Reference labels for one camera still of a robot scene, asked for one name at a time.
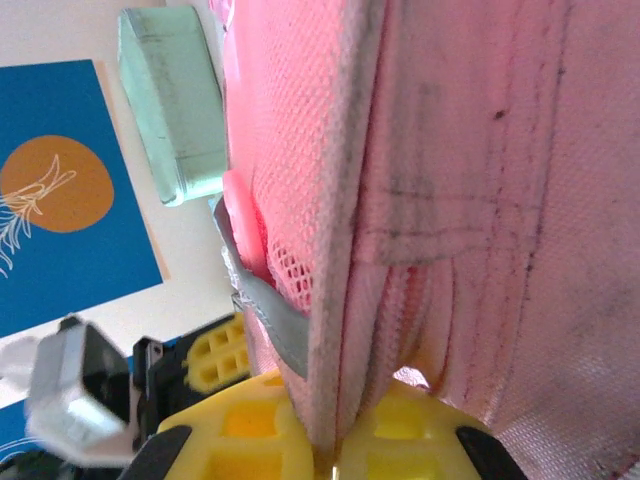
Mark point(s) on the mint green square zip case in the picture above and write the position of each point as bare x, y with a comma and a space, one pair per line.
170, 100

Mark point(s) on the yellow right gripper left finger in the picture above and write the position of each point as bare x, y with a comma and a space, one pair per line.
240, 440

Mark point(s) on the pink student backpack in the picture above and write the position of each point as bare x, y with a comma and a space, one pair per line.
450, 150

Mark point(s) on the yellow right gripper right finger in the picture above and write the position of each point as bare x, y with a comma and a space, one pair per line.
415, 440

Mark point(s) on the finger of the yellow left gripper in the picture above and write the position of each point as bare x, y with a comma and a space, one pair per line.
220, 357

